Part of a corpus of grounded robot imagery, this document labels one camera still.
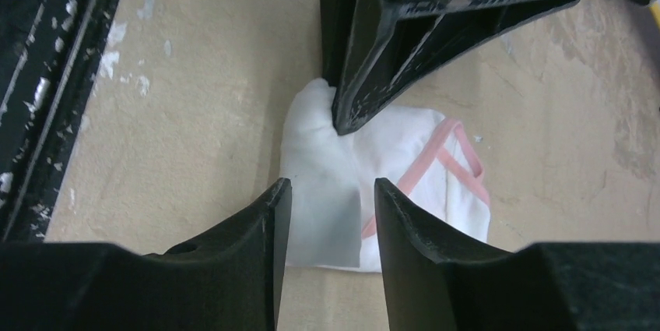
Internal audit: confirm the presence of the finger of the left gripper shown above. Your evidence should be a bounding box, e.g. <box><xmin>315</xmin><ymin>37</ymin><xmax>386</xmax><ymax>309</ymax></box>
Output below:
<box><xmin>320</xmin><ymin>0</ymin><xmax>580</xmax><ymax>136</ymax></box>

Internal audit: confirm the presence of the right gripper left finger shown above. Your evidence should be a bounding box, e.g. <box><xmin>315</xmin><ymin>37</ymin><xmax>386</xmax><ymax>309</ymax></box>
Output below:
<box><xmin>1</xmin><ymin>178</ymin><xmax>292</xmax><ymax>330</ymax></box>

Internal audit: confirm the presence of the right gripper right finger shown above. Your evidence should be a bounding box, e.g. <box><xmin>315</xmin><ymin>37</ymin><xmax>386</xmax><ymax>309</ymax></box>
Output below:
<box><xmin>374</xmin><ymin>178</ymin><xmax>659</xmax><ymax>330</ymax></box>

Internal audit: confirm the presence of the white underwear pink trim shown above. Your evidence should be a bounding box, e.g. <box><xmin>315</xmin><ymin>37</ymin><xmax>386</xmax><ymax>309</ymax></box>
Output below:
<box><xmin>280</xmin><ymin>79</ymin><xmax>490</xmax><ymax>273</ymax></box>

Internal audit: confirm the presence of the white whiteboard yellow frame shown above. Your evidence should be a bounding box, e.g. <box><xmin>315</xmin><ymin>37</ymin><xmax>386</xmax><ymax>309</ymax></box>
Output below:
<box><xmin>648</xmin><ymin>1</ymin><xmax>660</xmax><ymax>28</ymax></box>

